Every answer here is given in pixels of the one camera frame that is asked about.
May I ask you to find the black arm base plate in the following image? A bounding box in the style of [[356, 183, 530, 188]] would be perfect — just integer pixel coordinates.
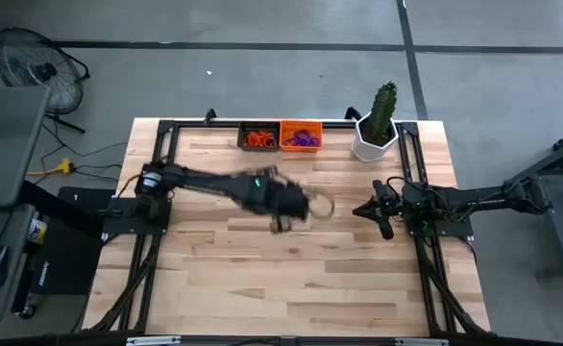
[[102, 197, 173, 236], [407, 204, 476, 240]]

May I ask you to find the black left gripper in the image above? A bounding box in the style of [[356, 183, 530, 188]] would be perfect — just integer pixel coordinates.
[[264, 204, 298, 235]]

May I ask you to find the grey desk panel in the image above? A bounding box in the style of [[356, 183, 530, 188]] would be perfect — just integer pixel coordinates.
[[0, 85, 52, 209]]

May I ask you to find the orange plastic basket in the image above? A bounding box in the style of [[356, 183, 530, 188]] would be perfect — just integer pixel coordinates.
[[279, 119, 324, 154]]

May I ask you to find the black aluminium rig frame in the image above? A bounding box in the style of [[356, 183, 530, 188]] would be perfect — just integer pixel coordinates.
[[82, 117, 493, 337]]

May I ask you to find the small printed can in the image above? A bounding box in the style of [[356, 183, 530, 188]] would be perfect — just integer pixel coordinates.
[[26, 216, 48, 245]]

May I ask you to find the white metal bracket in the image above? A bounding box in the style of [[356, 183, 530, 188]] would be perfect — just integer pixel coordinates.
[[126, 335, 182, 346], [395, 337, 450, 346]]

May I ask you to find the black desk beam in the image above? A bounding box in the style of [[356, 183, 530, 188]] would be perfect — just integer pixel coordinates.
[[15, 180, 110, 240]]

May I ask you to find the white plant pot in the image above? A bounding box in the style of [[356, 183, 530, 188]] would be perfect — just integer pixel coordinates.
[[350, 111, 401, 163]]

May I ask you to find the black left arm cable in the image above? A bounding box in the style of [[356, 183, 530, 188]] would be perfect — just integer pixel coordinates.
[[308, 188, 336, 221]]

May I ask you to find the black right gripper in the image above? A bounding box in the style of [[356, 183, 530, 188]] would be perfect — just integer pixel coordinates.
[[352, 179, 406, 241]]

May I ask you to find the tall green cactus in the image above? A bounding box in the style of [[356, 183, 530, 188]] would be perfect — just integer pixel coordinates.
[[361, 80, 399, 147]]

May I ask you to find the grey rounded desk top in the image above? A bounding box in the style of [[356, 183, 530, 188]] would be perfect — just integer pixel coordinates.
[[0, 204, 37, 327]]

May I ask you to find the black metal stand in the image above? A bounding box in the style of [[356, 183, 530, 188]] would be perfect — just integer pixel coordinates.
[[516, 122, 563, 283]]

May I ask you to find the black caster wheel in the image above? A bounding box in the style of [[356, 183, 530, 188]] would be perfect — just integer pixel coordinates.
[[14, 300, 38, 321]]

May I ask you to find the dark plastic basket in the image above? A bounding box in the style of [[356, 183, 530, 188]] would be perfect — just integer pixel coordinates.
[[236, 121, 282, 153]]

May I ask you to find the black floor cable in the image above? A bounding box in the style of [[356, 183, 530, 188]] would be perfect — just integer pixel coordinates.
[[40, 122, 129, 184]]

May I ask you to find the black floor fan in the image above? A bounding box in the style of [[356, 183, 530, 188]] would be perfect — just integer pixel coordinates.
[[0, 26, 91, 135]]

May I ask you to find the yellow power plug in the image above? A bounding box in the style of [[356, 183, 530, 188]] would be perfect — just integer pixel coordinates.
[[25, 158, 75, 177]]

